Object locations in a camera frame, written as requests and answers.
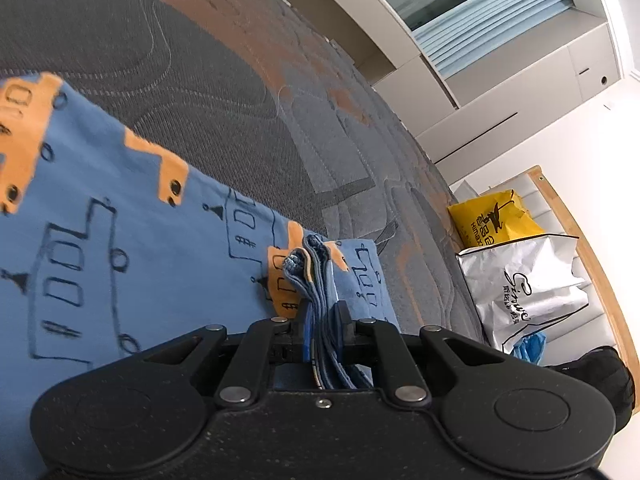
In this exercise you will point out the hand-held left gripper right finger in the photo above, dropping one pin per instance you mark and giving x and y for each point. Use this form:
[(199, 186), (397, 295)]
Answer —
[(342, 332)]

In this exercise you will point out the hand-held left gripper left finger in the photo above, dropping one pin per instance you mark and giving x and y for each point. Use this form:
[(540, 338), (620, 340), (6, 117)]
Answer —
[(306, 332)]

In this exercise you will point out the blue pants with orange print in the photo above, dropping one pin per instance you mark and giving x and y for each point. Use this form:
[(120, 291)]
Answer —
[(125, 240)]

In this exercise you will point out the blue plastic bag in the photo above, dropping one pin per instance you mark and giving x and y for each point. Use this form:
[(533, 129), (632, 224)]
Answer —
[(530, 347)]

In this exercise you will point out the white shopping bag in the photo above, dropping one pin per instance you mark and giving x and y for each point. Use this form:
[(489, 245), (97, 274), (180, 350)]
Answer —
[(525, 285)]

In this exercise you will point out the yellow plastic bag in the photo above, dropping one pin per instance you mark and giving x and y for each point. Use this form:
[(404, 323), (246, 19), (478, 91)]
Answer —
[(492, 217)]

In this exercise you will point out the grey quilted mattress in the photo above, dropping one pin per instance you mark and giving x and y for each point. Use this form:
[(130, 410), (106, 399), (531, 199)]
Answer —
[(240, 110)]

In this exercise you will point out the wooden framed white panel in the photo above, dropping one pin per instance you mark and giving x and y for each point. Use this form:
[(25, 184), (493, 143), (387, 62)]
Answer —
[(590, 260)]

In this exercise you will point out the black bag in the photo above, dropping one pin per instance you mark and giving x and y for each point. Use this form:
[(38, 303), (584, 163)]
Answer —
[(600, 380)]

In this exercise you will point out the beige window seat cabinet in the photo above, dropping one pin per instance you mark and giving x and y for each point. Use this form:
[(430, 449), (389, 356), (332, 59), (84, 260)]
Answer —
[(370, 15)]

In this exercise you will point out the beige wardrobe with round hole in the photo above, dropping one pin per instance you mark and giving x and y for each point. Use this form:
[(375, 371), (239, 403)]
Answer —
[(545, 85)]

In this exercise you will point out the blue curtain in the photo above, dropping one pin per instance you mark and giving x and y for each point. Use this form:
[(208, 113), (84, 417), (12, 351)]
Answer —
[(495, 25)]

